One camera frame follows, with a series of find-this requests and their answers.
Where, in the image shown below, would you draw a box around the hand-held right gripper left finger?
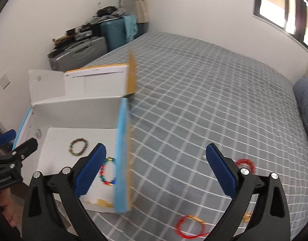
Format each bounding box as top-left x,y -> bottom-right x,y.
21,143 -> 108,241

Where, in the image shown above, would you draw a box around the grey suitcase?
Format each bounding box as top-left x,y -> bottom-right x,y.
48,36 -> 108,72

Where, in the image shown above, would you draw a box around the stack of dark flat cases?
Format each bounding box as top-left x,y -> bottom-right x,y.
52,17 -> 102,49

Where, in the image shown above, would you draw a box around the white wall socket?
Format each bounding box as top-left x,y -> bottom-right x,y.
0,74 -> 11,90

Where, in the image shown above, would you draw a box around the red string bracelet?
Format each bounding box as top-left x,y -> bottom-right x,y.
176,215 -> 207,239

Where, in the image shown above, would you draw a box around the blue-grey pillow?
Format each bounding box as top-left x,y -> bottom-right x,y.
293,77 -> 308,142

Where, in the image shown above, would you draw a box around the teal suitcase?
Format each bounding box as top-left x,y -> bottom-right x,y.
99,17 -> 147,54

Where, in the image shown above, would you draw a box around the light blue towel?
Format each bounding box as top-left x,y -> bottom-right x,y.
123,15 -> 139,41

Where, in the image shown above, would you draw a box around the brown bead bracelet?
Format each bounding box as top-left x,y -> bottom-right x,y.
69,138 -> 89,156

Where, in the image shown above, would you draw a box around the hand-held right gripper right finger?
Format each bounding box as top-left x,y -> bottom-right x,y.
205,143 -> 291,241

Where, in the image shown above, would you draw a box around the person's left hand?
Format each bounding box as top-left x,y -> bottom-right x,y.
0,189 -> 18,228

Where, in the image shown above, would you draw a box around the black bag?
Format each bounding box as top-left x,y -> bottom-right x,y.
97,6 -> 117,18

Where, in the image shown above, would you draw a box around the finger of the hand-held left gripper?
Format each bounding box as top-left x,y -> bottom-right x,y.
0,129 -> 17,154
2,138 -> 38,166

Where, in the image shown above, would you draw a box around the beige curtain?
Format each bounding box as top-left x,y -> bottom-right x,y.
133,0 -> 151,34

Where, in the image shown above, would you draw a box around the bed with grey plaid sheet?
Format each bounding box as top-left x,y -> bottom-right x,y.
51,31 -> 308,241

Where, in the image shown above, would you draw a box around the red bead bracelet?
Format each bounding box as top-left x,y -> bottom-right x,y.
235,159 -> 256,174

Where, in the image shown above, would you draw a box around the multicolour bead bracelet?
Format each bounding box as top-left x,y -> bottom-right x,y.
100,157 -> 117,187

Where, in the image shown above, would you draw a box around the dark-framed window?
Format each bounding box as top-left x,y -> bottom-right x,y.
253,0 -> 308,55

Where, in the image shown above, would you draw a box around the white cardboard box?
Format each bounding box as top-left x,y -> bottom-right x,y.
12,51 -> 137,214

